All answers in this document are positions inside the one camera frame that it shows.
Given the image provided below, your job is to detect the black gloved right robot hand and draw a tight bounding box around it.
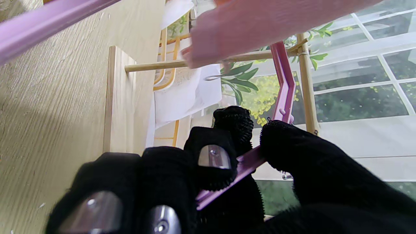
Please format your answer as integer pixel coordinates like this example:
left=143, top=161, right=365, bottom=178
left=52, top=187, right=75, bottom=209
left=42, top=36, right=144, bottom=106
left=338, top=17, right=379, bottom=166
left=45, top=106, right=416, bottom=234

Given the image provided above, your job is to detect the pink square towel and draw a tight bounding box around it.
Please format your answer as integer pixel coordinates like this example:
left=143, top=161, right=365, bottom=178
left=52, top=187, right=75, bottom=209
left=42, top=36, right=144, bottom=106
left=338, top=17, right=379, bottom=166
left=182, top=0, right=384, bottom=69

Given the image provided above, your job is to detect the pink plastic clothes hanger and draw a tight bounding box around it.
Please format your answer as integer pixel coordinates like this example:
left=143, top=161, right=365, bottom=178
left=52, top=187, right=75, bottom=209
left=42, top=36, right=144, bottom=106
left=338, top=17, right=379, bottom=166
left=0, top=0, right=296, bottom=211

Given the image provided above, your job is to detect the printed garden backdrop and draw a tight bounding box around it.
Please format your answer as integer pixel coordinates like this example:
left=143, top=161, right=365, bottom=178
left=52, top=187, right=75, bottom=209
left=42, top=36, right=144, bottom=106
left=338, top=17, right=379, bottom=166
left=146, top=0, right=416, bottom=234

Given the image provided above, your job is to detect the wooden hanging rack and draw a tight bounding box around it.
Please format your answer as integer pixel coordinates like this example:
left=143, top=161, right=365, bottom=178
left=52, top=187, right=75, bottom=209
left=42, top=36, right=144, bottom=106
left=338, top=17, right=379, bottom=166
left=103, top=32, right=320, bottom=155

